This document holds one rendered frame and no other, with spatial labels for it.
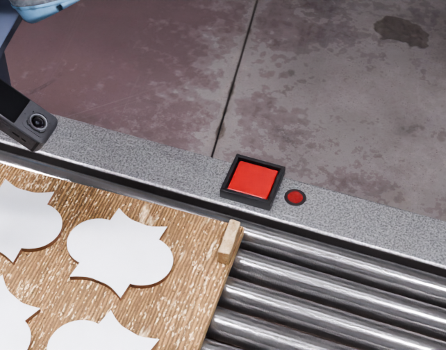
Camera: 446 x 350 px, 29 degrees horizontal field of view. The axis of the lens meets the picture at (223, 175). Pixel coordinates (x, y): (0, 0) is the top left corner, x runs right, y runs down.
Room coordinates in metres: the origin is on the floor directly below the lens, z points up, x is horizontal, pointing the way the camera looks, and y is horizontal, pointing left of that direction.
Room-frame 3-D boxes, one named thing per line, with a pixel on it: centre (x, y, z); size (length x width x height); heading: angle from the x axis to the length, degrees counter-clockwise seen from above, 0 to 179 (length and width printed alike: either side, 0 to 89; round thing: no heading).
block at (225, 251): (0.71, -0.01, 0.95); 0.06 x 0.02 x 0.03; 164
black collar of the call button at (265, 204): (0.84, -0.04, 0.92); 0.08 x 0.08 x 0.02; 73
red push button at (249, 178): (0.84, -0.04, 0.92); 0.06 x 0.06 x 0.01; 73
